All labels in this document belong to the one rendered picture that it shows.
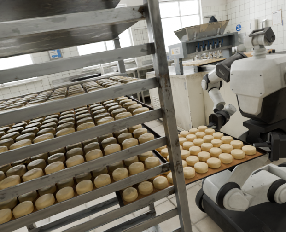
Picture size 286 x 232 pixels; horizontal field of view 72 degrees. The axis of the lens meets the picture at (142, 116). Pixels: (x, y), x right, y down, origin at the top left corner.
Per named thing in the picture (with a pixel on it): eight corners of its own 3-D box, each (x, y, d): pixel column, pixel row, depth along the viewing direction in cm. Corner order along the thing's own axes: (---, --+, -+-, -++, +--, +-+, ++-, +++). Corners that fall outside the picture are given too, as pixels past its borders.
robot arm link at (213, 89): (211, 107, 136) (201, 87, 148) (225, 104, 137) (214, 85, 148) (214, 96, 128) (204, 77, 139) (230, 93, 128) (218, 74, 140)
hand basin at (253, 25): (258, 60, 560) (257, 19, 528) (249, 62, 546) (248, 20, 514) (229, 61, 647) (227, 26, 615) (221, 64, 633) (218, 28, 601)
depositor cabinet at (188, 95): (154, 119, 352) (145, 72, 328) (188, 109, 371) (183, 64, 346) (194, 145, 235) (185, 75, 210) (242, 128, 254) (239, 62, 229)
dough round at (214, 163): (209, 169, 74) (209, 165, 73) (205, 162, 78) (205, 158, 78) (223, 167, 73) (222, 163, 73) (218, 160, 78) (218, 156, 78)
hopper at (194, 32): (174, 44, 231) (172, 31, 227) (213, 36, 245) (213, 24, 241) (187, 41, 204) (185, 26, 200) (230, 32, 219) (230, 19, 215)
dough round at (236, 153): (244, 153, 80) (244, 149, 79) (244, 159, 76) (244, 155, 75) (231, 152, 82) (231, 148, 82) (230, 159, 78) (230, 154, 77)
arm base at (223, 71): (236, 66, 122) (236, 49, 114) (253, 73, 112) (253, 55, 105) (216, 77, 121) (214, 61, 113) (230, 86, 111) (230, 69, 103)
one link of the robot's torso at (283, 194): (271, 177, 129) (271, 159, 125) (304, 195, 111) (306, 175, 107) (247, 188, 124) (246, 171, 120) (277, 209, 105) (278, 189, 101)
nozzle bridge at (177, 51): (171, 74, 240) (167, 45, 230) (219, 63, 259) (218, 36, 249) (185, 75, 210) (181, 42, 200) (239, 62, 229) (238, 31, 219)
